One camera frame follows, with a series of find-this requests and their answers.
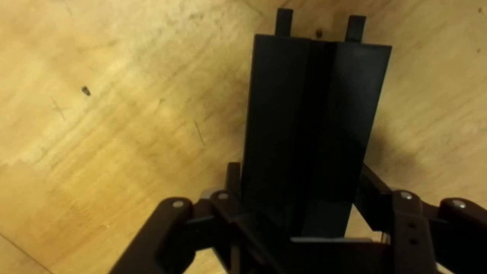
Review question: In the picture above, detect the black track piece edge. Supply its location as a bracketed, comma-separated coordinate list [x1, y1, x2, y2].
[238, 9, 392, 238]

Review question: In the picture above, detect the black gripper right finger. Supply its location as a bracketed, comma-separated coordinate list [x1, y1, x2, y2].
[355, 166, 487, 274]

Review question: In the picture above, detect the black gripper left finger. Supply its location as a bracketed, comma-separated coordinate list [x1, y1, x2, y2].
[110, 163, 285, 274]

